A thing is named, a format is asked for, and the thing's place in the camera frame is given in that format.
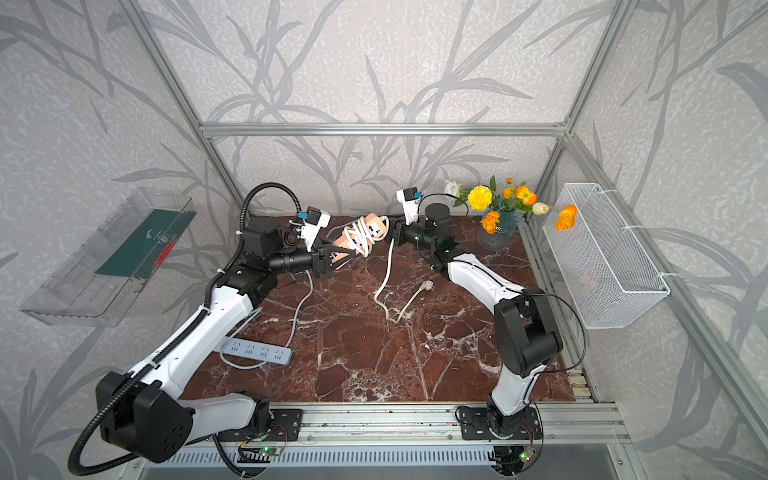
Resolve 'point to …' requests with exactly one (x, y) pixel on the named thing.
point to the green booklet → (142, 248)
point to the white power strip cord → (426, 285)
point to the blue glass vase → (505, 230)
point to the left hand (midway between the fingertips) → (349, 252)
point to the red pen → (164, 253)
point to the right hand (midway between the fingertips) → (378, 220)
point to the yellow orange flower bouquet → (510, 197)
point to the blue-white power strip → (254, 351)
